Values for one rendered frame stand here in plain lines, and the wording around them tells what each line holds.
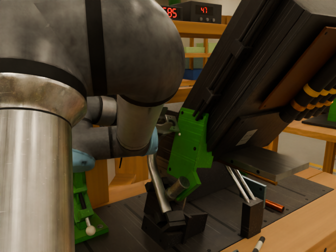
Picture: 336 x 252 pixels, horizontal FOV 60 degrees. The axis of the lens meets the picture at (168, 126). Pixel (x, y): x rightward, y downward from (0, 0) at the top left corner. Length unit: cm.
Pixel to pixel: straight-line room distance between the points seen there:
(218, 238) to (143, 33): 75
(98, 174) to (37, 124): 87
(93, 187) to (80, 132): 48
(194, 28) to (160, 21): 80
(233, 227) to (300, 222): 22
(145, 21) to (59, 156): 14
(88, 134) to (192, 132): 32
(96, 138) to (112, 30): 41
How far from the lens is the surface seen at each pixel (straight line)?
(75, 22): 27
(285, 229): 103
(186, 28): 107
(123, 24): 28
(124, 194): 122
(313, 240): 101
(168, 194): 85
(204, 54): 659
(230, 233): 97
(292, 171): 86
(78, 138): 66
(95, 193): 113
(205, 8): 118
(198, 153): 82
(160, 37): 30
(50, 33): 27
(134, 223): 100
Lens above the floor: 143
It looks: 14 degrees down
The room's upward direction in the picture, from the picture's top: straight up
